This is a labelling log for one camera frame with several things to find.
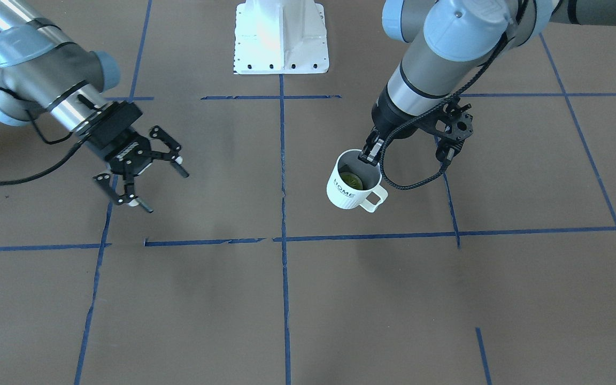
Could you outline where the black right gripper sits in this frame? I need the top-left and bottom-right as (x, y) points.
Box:
(75, 102), (190, 213)

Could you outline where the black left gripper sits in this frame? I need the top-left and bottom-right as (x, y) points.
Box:
(358, 97), (414, 166)

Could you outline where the green lemon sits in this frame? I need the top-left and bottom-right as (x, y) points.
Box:
(339, 172), (364, 190)

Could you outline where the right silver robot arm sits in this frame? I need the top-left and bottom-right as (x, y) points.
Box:
(0, 1), (189, 212)

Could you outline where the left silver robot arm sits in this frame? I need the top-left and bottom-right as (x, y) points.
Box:
(359, 1), (616, 165)

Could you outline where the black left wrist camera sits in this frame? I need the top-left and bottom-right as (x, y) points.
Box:
(431, 98), (473, 163)

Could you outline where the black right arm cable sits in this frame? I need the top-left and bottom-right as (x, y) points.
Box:
(0, 83), (87, 186)

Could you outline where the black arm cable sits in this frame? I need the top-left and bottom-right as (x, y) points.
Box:
(0, 83), (87, 186)
(379, 16), (522, 190)

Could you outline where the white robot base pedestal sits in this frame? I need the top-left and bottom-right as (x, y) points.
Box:
(233, 1), (330, 75)

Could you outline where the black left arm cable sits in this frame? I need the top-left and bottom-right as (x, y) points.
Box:
(379, 16), (522, 190)

